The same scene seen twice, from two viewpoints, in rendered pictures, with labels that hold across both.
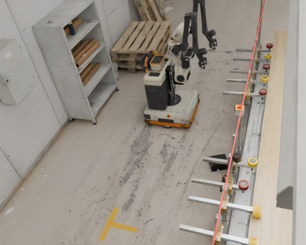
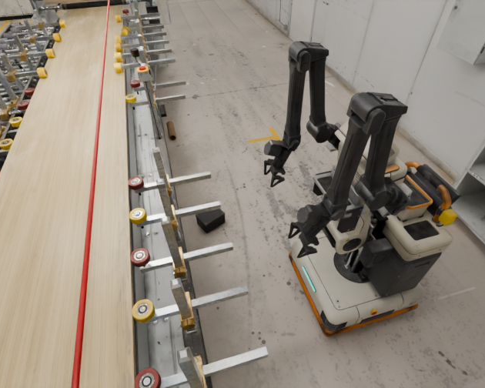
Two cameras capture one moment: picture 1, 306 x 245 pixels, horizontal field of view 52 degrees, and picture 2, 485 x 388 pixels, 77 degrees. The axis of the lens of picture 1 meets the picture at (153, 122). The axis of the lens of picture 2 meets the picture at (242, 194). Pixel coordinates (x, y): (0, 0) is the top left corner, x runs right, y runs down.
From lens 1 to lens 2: 4.31 m
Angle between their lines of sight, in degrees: 87
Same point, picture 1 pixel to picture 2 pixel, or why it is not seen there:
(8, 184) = not seen: hidden behind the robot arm
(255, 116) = (154, 202)
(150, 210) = (251, 156)
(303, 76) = not seen: outside the picture
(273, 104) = (113, 162)
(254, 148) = (144, 158)
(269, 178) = (112, 91)
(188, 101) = (319, 272)
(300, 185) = not seen: outside the picture
